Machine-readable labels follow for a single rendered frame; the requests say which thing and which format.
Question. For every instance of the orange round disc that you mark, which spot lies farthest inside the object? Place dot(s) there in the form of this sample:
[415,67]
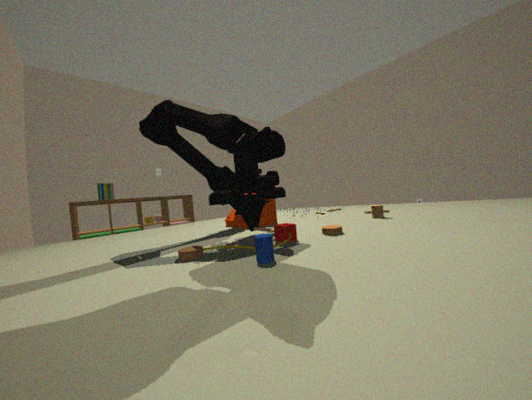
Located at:
[331,230]

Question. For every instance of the blue cylinder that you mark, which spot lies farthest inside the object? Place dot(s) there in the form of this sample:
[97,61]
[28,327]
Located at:
[264,248]

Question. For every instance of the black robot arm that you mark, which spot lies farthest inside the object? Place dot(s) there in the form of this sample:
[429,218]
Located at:
[223,131]

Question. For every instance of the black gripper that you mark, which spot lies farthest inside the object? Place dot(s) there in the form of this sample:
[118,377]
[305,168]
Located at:
[250,212]

